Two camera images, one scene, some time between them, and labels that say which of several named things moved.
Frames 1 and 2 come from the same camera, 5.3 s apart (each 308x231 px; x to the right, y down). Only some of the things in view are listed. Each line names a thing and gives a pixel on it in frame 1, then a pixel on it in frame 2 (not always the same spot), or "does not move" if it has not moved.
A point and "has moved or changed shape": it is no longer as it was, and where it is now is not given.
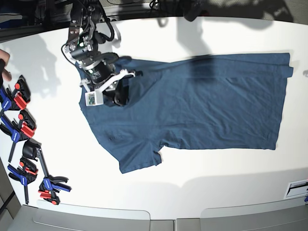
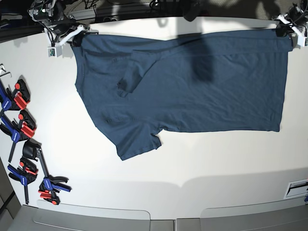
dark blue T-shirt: [212, 101] has moved or changed shape
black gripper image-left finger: [120, 95] → [77, 39]
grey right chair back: [289, 214] does not move
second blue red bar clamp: [23, 127] does not move
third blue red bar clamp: [26, 172] does not move
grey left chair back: [55, 216] does not move
